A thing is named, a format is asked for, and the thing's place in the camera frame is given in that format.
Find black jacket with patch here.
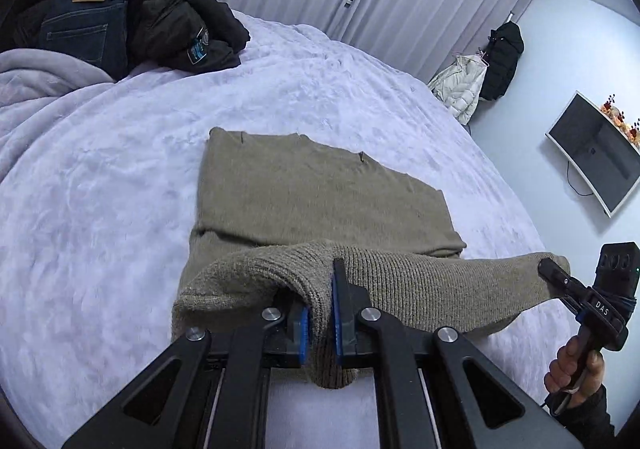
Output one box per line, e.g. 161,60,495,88
10,0,251,77

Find autumn flower decoration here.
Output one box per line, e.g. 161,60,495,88
600,93,640,147

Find olive knit sweater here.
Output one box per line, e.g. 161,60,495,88
171,127,571,390

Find wall-mounted television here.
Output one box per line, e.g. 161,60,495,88
545,90,640,218

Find grey fleece blanket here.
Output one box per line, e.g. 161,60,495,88
0,48,116,110

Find black hanging jacket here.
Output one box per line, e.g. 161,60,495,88
479,22,525,102

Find white puffer jacket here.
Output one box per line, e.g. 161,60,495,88
428,54,488,126

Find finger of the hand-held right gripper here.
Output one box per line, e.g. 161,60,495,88
537,258,590,306

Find person's right hand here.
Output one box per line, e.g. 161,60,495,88
544,335,606,410

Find black monitor cable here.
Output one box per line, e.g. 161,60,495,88
566,161,593,197

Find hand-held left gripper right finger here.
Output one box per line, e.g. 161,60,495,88
331,258,587,449

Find dark blue jeans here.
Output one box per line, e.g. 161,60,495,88
35,0,132,82

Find person's right forearm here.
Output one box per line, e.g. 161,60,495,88
547,385,617,449

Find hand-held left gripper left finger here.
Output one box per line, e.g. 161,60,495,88
62,301,312,449

